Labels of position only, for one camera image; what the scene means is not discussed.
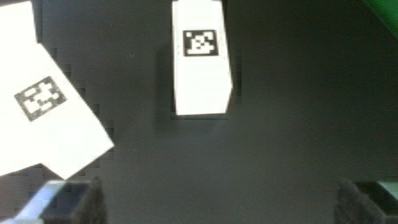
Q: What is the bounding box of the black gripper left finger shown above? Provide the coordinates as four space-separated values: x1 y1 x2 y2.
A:
11 178 107 224

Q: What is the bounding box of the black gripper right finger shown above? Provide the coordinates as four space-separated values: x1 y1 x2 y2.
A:
336 181 398 224

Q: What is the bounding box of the white table leg with tag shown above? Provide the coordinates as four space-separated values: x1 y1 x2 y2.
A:
172 0 233 116

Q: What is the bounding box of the white table leg centre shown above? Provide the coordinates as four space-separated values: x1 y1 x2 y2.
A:
0 1 114 178

